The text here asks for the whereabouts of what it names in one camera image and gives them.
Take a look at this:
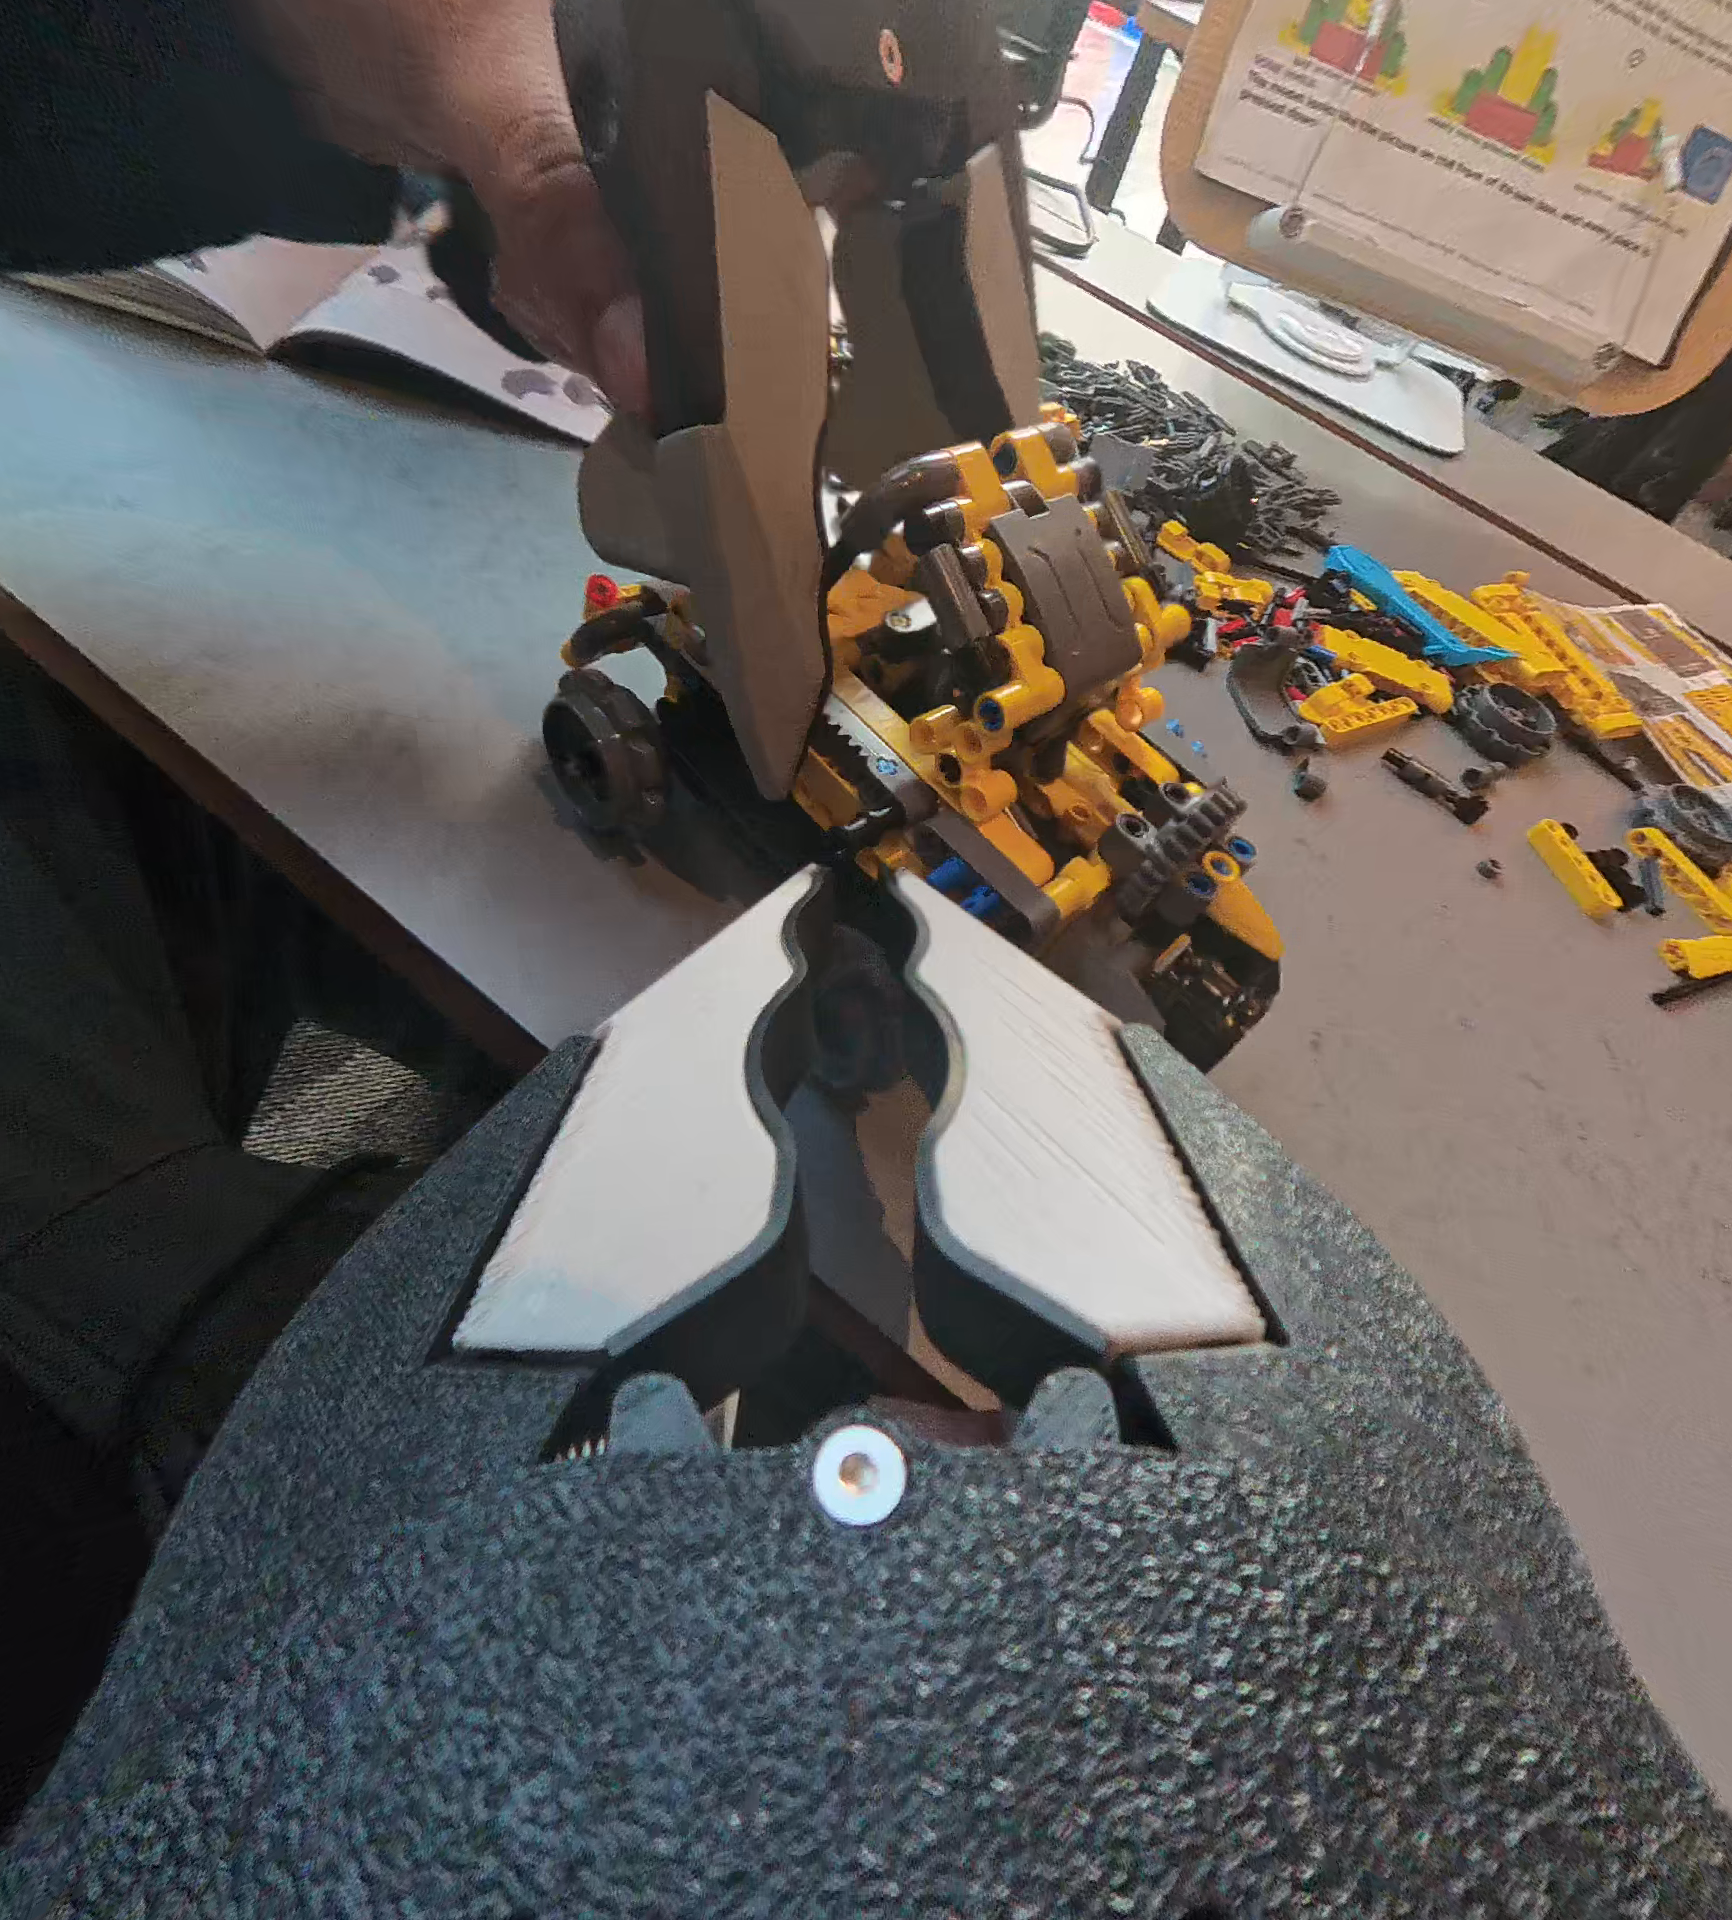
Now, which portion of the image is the dark grey gear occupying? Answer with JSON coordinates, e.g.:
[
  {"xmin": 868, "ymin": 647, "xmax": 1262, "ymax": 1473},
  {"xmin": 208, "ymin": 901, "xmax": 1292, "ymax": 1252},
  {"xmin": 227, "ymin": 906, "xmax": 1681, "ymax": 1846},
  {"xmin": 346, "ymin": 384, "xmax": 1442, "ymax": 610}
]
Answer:
[{"xmin": 1133, "ymin": 777, "xmax": 1255, "ymax": 906}]

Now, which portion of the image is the person's left forearm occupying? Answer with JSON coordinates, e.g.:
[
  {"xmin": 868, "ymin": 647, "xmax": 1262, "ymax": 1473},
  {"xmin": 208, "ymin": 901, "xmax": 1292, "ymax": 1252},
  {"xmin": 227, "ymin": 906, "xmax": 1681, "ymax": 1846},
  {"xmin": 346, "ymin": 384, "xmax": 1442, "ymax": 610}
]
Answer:
[{"xmin": 0, "ymin": 0, "xmax": 411, "ymax": 283}]

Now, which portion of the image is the black mesh chair seat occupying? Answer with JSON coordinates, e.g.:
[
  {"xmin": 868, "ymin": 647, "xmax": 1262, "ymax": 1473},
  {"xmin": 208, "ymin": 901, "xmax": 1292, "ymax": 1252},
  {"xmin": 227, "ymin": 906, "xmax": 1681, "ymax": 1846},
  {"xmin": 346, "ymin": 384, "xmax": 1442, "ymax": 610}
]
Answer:
[{"xmin": 240, "ymin": 1016, "xmax": 466, "ymax": 1177}]

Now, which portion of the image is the white sign base plate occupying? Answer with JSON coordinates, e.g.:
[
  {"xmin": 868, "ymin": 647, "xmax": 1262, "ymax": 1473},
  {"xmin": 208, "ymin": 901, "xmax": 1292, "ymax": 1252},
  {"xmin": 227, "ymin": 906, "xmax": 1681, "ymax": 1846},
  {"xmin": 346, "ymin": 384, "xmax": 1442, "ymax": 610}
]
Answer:
[{"xmin": 1144, "ymin": 253, "xmax": 1473, "ymax": 461}]

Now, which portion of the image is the dark grey toothed wheel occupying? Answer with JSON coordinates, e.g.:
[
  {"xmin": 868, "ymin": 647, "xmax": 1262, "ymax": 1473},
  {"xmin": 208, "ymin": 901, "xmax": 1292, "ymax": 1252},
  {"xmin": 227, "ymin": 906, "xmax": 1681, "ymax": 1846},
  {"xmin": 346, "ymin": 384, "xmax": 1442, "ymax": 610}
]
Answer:
[{"xmin": 1448, "ymin": 678, "xmax": 1562, "ymax": 770}]

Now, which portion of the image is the short yellow beam brick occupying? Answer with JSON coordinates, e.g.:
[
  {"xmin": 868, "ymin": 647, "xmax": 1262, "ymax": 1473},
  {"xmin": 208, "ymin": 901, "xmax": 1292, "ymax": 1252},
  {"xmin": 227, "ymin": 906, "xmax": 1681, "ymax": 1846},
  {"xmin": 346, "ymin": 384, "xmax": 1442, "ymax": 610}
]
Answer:
[{"xmin": 1522, "ymin": 815, "xmax": 1629, "ymax": 925}]

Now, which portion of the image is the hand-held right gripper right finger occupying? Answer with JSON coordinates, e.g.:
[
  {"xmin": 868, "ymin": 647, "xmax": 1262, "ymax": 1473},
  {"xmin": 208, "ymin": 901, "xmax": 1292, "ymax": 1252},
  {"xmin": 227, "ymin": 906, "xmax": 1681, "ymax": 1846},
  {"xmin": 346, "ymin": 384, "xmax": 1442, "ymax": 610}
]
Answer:
[{"xmin": 884, "ymin": 870, "xmax": 1274, "ymax": 1454}]

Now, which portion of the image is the yellow toy brick vehicle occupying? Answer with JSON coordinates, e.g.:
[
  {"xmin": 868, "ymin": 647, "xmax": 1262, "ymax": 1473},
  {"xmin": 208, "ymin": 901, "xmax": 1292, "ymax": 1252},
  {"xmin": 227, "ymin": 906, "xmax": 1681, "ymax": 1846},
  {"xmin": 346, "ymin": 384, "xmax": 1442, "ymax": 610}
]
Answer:
[{"xmin": 537, "ymin": 403, "xmax": 1289, "ymax": 1078}]

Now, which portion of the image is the yellow printed sticker sheet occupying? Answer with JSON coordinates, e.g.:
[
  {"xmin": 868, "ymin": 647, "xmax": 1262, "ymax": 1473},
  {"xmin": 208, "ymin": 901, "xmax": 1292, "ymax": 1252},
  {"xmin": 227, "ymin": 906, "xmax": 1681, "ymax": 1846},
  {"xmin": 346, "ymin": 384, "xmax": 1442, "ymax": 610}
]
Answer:
[{"xmin": 1552, "ymin": 597, "xmax": 1732, "ymax": 793}]

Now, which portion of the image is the grey toothed rack piece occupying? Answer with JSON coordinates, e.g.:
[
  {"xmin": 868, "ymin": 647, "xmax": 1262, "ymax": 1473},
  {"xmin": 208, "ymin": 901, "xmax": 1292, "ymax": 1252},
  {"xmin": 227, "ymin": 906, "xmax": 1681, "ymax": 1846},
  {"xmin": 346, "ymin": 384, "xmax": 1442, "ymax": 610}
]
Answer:
[{"xmin": 803, "ymin": 703, "xmax": 947, "ymax": 831}]

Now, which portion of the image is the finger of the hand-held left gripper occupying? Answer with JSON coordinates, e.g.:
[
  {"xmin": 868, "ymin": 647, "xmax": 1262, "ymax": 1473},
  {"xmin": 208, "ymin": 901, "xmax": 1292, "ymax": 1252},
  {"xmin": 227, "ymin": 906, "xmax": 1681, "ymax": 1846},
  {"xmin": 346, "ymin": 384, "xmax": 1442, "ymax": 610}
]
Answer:
[
  {"xmin": 679, "ymin": 90, "xmax": 843, "ymax": 809},
  {"xmin": 821, "ymin": 132, "xmax": 1047, "ymax": 487}
]

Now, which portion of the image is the instruction sign board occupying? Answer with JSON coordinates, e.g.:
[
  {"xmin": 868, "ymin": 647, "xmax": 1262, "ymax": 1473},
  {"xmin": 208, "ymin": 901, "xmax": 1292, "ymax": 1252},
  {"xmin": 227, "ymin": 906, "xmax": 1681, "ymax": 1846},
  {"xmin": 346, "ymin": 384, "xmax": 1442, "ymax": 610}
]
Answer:
[{"xmin": 1160, "ymin": 0, "xmax": 1732, "ymax": 423}]

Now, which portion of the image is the open instruction booklet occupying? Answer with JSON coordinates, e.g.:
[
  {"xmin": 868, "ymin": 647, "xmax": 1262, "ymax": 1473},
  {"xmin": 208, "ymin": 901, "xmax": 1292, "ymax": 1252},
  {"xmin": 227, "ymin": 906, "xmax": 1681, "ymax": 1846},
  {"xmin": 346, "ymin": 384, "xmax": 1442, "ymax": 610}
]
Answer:
[{"xmin": 8, "ymin": 228, "xmax": 616, "ymax": 448}]

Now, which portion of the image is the pile of loose brick pieces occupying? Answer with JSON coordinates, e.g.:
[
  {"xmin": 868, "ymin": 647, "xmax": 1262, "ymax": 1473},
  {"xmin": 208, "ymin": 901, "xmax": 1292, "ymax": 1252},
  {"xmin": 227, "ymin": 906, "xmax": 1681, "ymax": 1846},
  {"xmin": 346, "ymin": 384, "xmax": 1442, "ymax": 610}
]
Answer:
[{"xmin": 1035, "ymin": 334, "xmax": 1732, "ymax": 1116}]

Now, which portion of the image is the small grey wheel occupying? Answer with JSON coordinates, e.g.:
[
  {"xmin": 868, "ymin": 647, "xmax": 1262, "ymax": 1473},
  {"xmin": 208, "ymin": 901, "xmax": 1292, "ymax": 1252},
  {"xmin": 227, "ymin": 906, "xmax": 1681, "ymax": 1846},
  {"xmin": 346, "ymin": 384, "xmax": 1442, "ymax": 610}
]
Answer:
[{"xmin": 1629, "ymin": 780, "xmax": 1732, "ymax": 869}]

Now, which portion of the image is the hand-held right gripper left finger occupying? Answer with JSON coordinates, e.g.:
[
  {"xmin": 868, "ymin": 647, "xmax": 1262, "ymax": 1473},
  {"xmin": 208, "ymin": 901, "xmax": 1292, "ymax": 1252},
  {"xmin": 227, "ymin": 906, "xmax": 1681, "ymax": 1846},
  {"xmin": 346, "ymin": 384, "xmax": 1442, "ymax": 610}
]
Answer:
[{"xmin": 447, "ymin": 865, "xmax": 831, "ymax": 1465}]

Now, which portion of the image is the person's left hand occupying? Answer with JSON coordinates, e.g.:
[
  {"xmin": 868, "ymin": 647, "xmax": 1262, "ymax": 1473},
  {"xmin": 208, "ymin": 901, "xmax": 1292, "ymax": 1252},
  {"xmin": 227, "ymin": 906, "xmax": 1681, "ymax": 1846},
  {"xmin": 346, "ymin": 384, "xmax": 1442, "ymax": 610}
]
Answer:
[{"xmin": 243, "ymin": 0, "xmax": 657, "ymax": 438}]

